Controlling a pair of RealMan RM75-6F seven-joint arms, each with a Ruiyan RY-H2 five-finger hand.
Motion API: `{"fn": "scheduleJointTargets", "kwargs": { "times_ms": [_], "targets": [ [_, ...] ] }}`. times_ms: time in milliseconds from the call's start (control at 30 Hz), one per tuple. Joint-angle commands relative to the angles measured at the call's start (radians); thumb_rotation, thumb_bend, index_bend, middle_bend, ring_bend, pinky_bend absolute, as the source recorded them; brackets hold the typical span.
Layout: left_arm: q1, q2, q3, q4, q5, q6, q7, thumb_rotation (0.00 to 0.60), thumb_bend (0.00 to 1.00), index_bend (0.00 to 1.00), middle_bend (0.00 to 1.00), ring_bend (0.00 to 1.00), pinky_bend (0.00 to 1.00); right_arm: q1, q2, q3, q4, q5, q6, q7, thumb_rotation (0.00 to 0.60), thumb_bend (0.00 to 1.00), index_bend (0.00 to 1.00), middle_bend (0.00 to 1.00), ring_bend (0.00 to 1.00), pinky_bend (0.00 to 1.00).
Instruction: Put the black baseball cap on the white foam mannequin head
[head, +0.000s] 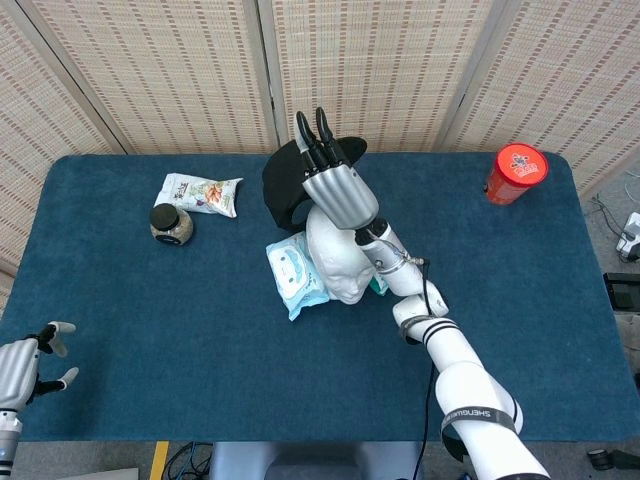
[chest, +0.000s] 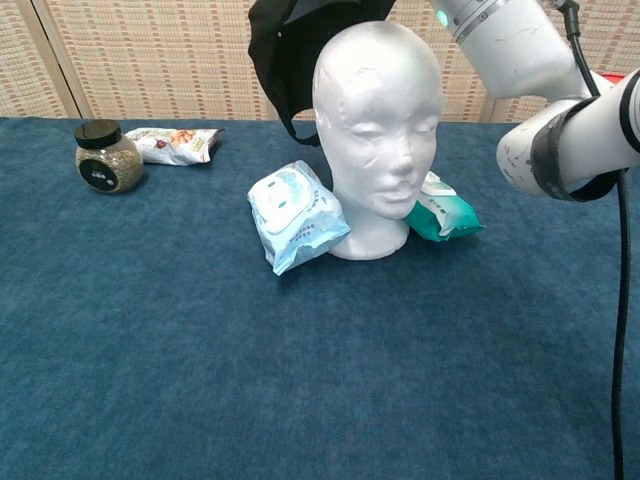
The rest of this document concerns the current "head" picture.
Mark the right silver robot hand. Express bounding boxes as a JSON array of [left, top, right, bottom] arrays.
[[295, 107, 380, 231]]

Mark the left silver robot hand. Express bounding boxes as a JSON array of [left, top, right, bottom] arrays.
[[0, 321, 80, 412]]

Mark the black baseball cap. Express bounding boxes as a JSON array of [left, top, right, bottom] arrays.
[[262, 135, 369, 232]]

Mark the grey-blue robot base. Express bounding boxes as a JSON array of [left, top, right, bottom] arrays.
[[208, 441, 424, 480]]

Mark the white foam mannequin head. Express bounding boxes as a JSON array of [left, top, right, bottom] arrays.
[[305, 204, 381, 305]]

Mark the light blue wet wipes pack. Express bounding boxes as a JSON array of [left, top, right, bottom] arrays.
[[265, 230, 331, 322]]

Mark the grey flat board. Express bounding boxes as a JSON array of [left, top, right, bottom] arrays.
[[19, 467, 140, 480]]

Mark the white snack bag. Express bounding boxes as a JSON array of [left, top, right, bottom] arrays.
[[153, 172, 245, 220]]

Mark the yellow floor tape strip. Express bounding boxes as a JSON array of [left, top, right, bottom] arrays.
[[149, 441, 171, 480]]

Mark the orange cup with red lid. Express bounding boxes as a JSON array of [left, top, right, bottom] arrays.
[[483, 143, 550, 207]]

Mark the glass jar with black lid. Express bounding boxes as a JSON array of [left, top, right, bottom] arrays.
[[149, 203, 195, 247]]

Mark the blue table cloth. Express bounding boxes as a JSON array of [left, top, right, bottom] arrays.
[[0, 152, 640, 444]]

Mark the white power adapter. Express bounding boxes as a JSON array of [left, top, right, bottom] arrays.
[[615, 212, 640, 261]]

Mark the black flat box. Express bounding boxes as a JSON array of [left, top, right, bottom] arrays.
[[603, 272, 640, 310]]

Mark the floor cable bundle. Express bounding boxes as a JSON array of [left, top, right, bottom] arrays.
[[164, 441, 216, 480]]

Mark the thin right arm cable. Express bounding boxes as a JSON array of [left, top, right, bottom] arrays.
[[407, 254, 437, 480]]

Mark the grey floor cable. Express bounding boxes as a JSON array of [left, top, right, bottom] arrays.
[[592, 169, 640, 236]]

